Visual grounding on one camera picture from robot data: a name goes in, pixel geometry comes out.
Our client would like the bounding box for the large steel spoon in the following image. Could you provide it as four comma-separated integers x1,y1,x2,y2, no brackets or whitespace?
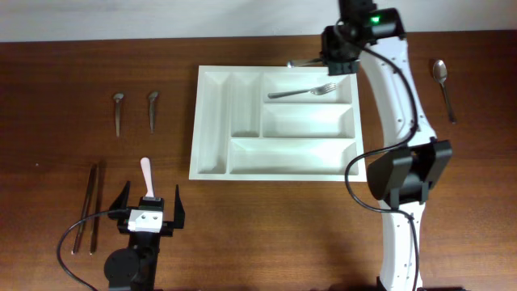
432,59,457,124
286,58,324,68

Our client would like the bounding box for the white plastic cutlery tray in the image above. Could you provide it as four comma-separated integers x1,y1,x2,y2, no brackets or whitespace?
189,65,366,182

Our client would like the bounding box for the small steel teaspoon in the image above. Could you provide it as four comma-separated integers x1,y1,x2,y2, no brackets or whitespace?
148,91,159,133
113,93,124,137

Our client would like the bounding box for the small steel teaspoon right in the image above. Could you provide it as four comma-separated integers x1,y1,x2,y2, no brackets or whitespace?
148,91,159,133

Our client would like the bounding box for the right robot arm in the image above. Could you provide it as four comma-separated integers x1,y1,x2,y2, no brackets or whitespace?
321,0,452,290

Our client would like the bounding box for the steel fork in tray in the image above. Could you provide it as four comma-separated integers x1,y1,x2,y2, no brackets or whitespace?
267,83,337,99

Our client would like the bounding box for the small steel teaspoon left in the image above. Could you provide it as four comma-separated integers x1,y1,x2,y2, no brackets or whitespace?
113,93,124,137

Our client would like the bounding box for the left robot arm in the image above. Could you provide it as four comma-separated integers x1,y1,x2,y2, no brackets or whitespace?
103,182,186,290

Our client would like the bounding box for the pink white plastic knife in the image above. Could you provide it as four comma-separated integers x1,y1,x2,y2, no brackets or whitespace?
140,157,154,198

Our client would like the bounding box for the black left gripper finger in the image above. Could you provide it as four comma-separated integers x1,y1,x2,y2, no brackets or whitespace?
174,185,186,229
109,181,131,211

